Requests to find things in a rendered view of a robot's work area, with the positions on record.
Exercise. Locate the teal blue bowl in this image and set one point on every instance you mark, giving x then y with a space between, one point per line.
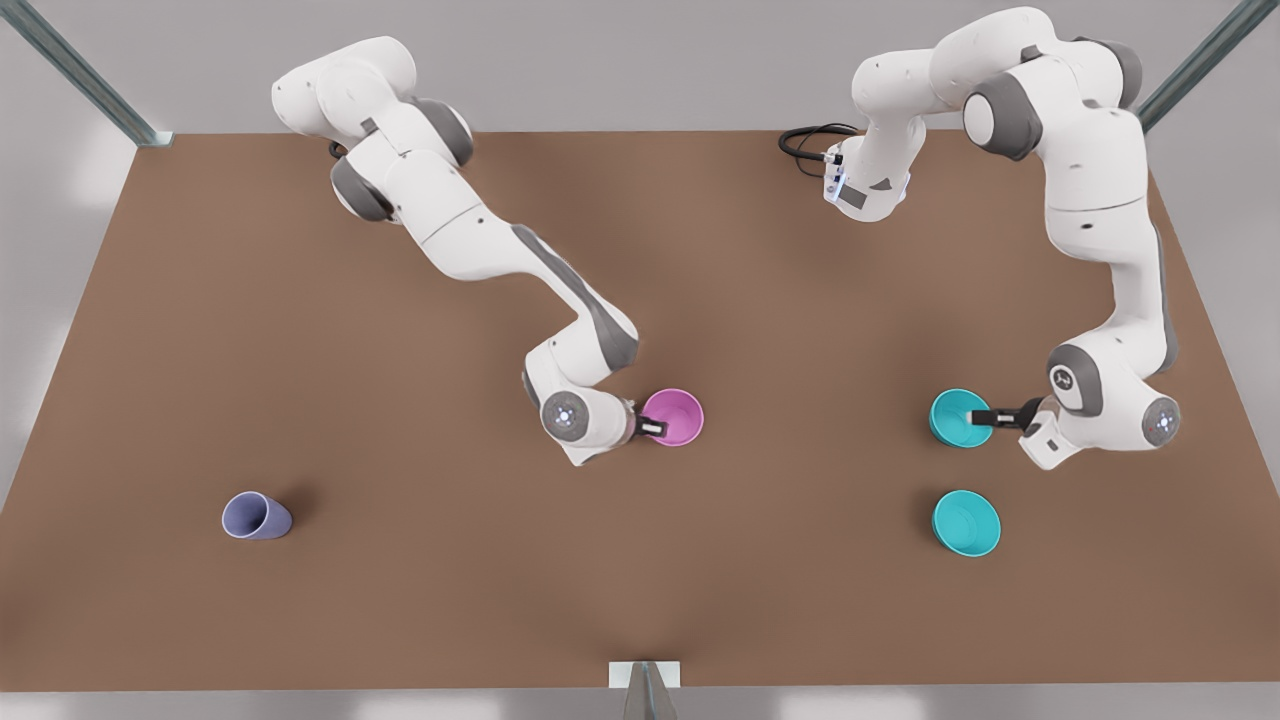
967 522
955 418

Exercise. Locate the pink bowl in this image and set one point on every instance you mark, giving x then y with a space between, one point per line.
677 415

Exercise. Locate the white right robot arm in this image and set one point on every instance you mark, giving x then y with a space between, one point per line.
455 215

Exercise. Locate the silver frame post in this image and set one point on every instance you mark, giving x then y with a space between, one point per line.
647 690
1195 65
85 70

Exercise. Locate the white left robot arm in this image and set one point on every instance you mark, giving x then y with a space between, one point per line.
1095 190

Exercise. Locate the lavender cup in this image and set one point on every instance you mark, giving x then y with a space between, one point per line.
255 516

